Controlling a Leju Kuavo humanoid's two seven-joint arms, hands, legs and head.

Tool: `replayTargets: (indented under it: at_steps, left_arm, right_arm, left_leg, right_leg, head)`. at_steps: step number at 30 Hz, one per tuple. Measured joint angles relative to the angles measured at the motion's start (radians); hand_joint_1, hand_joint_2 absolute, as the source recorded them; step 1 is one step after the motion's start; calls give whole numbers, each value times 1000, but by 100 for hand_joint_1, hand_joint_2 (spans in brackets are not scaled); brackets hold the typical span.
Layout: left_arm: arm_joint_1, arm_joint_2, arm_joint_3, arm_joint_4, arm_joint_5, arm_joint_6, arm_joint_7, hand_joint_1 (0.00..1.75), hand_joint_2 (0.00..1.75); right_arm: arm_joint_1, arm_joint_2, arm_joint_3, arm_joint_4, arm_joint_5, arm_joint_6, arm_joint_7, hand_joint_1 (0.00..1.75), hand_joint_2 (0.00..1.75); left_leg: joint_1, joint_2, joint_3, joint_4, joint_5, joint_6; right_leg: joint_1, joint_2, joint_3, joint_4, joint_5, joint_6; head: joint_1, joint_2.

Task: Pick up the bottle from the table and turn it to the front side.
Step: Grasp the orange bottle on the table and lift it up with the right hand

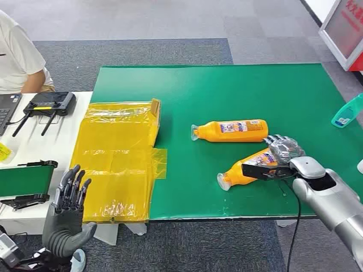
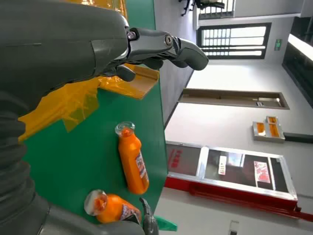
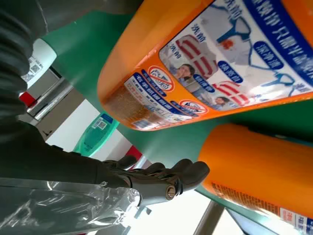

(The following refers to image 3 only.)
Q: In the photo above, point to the grey metal table leg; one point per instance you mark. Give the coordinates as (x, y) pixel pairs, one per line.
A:
(207, 219)

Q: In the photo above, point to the teal plastic bottle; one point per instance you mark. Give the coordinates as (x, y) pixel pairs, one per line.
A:
(93, 136)

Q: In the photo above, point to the clear plastic film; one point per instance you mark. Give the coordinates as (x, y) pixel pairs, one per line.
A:
(61, 207)

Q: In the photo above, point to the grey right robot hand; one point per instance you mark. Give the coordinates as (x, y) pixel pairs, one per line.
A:
(61, 162)

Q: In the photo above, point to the white plastic bottle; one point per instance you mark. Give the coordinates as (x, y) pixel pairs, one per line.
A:
(46, 53)

